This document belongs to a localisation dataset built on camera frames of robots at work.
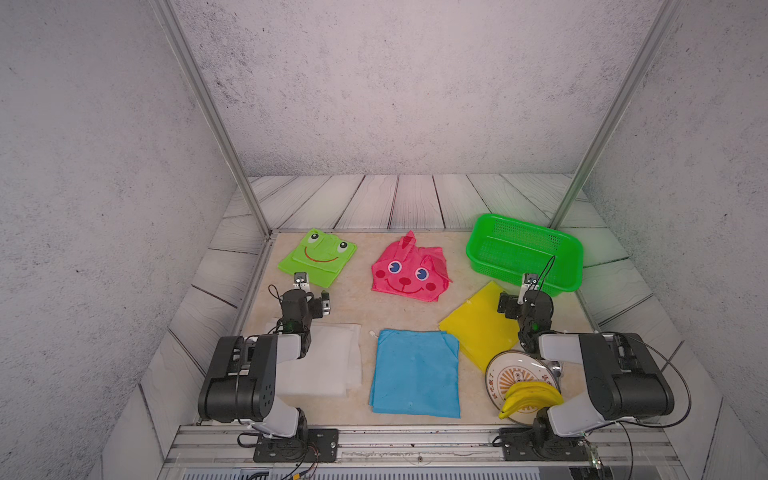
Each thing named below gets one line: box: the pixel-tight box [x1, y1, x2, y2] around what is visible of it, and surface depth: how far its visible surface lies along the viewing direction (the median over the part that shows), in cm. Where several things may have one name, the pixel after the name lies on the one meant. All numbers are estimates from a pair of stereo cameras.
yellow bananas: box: [498, 382, 564, 419], surface depth 77 cm
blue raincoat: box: [369, 330, 461, 419], surface depth 85 cm
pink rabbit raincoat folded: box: [371, 230, 453, 303], surface depth 107 cm
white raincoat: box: [264, 322, 362, 397], surface depth 88 cm
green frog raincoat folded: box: [278, 228, 358, 289], surface depth 113 cm
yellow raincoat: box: [439, 281, 520, 373], surface depth 93 cm
